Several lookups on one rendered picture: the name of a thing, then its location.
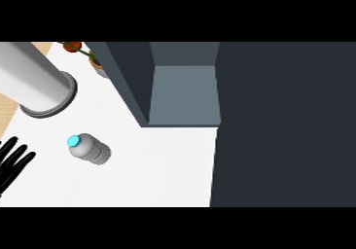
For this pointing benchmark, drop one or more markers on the potted plant with red flowers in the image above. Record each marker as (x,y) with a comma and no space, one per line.
(90,56)

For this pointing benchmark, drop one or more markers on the dark grey cabinet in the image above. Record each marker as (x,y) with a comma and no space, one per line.
(180,94)

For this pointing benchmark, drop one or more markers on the grey water bottle, blue cap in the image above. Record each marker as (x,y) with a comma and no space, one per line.
(88,149)

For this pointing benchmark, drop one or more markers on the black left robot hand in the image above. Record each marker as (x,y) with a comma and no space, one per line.
(7,160)

